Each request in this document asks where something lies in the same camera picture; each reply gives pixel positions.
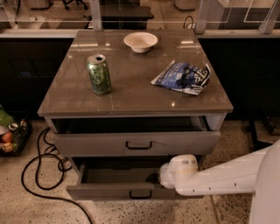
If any grey drawer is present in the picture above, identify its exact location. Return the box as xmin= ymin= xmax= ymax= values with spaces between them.
xmin=53 ymin=116 xmax=220 ymax=157
xmin=66 ymin=157 xmax=205 ymax=201

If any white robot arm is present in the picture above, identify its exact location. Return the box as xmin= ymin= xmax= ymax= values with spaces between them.
xmin=158 ymin=141 xmax=280 ymax=224

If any grey drawer cabinet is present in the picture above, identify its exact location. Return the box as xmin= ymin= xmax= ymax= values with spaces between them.
xmin=37 ymin=29 xmax=235 ymax=202

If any grey top drawer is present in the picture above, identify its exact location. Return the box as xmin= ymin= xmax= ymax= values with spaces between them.
xmin=53 ymin=116 xmax=220 ymax=157

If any blue chip bag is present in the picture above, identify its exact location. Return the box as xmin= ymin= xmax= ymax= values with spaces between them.
xmin=151 ymin=60 xmax=211 ymax=95

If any green soda can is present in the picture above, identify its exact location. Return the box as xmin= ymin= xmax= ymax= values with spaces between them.
xmin=87 ymin=54 xmax=111 ymax=95

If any white bowl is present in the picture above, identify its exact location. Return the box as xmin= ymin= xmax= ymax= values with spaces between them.
xmin=123 ymin=32 xmax=158 ymax=53

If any black stand with wheel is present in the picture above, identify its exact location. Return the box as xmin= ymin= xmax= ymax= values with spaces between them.
xmin=248 ymin=120 xmax=272 ymax=151

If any orange fruit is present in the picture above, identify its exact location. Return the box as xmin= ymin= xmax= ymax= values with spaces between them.
xmin=2 ymin=132 xmax=13 ymax=143

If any green bag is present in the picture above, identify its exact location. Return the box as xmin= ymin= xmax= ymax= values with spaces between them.
xmin=0 ymin=105 xmax=14 ymax=126

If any black floor cable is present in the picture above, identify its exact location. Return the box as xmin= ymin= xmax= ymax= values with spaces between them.
xmin=20 ymin=127 xmax=94 ymax=224

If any black cable behind cabinet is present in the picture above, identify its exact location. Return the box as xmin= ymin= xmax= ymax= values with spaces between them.
xmin=183 ymin=15 xmax=197 ymax=31

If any black wire fruit basket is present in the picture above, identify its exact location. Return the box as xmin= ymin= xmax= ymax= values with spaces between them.
xmin=0 ymin=119 xmax=32 ymax=157

